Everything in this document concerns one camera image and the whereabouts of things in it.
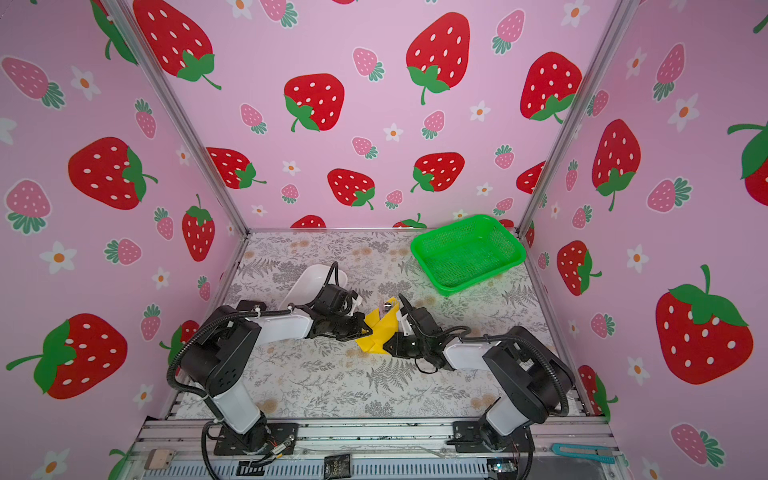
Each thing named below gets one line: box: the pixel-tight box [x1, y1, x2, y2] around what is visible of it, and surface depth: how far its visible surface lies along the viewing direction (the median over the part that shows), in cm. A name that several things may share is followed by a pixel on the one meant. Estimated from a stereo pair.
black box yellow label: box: [236, 300, 267, 312], surface depth 100 cm
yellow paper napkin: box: [356, 296, 400, 354], surface depth 95 cm
